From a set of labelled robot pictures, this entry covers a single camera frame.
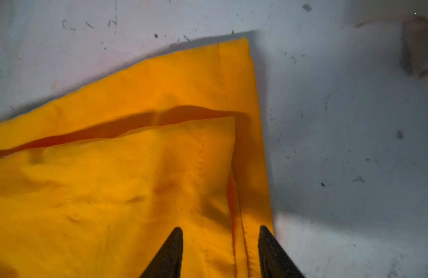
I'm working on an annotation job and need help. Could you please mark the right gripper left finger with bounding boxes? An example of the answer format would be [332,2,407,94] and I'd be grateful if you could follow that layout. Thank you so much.
[140,227,183,278]

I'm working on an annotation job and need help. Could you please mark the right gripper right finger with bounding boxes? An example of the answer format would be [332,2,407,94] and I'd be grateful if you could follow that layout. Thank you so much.
[258,225,304,278]

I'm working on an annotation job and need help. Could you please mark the orange shorts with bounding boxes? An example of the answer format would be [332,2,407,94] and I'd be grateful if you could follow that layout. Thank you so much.
[0,38,272,278]

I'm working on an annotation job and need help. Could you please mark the beige shorts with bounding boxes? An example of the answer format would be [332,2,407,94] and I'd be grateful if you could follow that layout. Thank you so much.
[355,15,428,79]

